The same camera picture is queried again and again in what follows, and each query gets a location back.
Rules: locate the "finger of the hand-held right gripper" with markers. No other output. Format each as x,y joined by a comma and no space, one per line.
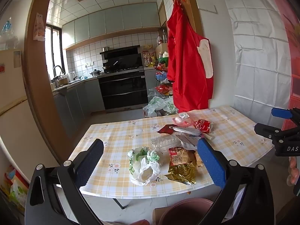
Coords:
281,112
267,130

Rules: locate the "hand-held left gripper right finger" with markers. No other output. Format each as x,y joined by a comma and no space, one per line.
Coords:
211,161

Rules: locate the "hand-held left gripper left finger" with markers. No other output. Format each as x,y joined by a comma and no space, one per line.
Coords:
90,161

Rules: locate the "white foam net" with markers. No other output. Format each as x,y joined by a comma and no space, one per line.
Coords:
187,130

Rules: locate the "pink bucket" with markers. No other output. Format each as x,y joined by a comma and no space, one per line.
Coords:
187,212

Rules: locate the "person's right hand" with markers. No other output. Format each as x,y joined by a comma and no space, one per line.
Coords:
294,171

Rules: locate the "brown snack packet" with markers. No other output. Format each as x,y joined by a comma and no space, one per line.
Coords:
180,157

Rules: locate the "gold foil wrapper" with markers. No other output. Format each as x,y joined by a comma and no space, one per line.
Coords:
181,173

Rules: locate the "crushed red can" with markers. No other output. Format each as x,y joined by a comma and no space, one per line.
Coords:
202,125

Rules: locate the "clear plastic container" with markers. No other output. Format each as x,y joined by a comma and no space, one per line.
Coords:
185,120

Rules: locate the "dark red packet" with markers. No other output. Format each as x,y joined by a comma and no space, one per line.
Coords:
166,129

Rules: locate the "white green plastic bag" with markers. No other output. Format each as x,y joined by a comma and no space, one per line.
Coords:
145,171

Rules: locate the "grey base cabinets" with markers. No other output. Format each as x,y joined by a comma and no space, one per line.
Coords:
77,100

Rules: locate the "cardboard box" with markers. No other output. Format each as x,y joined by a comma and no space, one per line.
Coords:
157,215

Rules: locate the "plastic bags heap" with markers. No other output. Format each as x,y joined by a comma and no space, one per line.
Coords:
159,105

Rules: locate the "black oven stove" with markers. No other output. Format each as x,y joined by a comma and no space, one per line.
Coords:
121,91

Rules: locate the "colourful bags pile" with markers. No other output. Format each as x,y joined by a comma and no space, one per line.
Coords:
16,189

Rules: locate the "cream refrigerator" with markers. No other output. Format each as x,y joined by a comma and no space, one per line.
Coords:
16,121

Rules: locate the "red snack bag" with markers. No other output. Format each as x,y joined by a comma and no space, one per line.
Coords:
163,89

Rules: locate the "white kettle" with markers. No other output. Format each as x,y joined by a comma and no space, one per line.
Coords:
72,75

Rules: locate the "steel pot with lid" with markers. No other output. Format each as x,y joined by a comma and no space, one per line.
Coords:
96,73

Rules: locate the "kitchen faucet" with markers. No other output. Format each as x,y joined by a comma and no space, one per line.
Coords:
57,69

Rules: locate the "red apron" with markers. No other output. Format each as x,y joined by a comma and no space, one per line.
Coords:
187,63

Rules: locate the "black range hood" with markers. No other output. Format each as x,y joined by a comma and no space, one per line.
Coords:
121,56

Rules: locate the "kitchen window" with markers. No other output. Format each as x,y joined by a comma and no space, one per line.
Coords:
52,51

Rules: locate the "white wall cloth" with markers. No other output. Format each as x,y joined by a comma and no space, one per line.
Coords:
257,51

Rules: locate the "red wall poster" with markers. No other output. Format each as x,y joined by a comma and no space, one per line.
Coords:
293,39

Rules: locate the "pale green wall cabinets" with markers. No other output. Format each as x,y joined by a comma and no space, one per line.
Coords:
110,21

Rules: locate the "paper wall sticker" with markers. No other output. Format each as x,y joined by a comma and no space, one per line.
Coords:
39,28

